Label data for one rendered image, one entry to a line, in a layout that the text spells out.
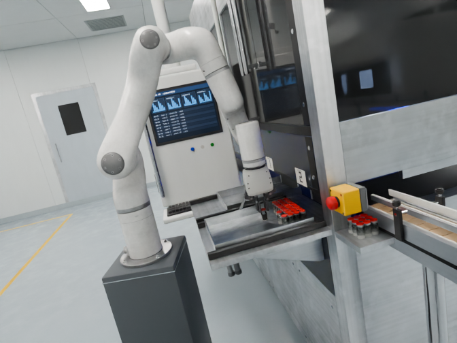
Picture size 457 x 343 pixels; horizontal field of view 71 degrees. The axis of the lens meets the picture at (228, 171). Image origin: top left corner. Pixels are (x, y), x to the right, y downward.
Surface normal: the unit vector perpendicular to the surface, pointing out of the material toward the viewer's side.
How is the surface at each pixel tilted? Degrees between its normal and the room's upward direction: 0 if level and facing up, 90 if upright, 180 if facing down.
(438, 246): 90
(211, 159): 90
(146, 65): 127
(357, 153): 90
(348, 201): 90
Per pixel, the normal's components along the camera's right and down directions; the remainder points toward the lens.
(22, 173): 0.21, 0.17
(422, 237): -0.96, 0.24
